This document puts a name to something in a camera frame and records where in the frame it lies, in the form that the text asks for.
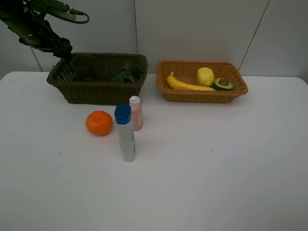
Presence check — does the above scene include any pink bottle white cap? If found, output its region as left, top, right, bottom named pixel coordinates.
left=129, top=96, right=143, bottom=131

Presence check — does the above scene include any orange wicker basket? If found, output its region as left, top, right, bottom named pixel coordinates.
left=156, top=61, right=248, bottom=103

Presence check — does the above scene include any black left camera cable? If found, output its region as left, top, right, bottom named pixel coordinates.
left=69, top=8, right=90, bottom=24

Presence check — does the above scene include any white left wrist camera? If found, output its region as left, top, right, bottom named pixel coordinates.
left=24, top=0, right=77, bottom=22

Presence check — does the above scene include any yellow banana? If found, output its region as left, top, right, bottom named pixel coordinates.
left=167, top=72, right=215, bottom=91

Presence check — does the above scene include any yellow lemon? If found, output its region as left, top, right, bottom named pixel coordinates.
left=197, top=67, right=215, bottom=87

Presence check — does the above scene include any dark green wicker basket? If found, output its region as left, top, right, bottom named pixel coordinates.
left=47, top=52, right=148, bottom=105

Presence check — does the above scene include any orange mandarin fruit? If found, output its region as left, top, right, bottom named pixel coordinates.
left=86, top=111, right=113, bottom=136

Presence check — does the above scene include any white tube blue cap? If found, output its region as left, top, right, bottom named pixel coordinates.
left=114, top=104, right=136, bottom=163

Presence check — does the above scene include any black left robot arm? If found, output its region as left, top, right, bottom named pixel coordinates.
left=0, top=0, right=90, bottom=77

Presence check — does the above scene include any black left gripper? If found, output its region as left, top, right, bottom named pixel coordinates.
left=18, top=20, right=78, bottom=79

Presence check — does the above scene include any dark green pump bottle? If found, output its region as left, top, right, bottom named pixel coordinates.
left=106, top=63, right=145, bottom=84

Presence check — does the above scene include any translucent pink plastic cup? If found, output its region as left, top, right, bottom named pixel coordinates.
left=72, top=55, right=97, bottom=82

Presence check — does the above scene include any halved avocado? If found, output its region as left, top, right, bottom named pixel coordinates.
left=212, top=77, right=234, bottom=91

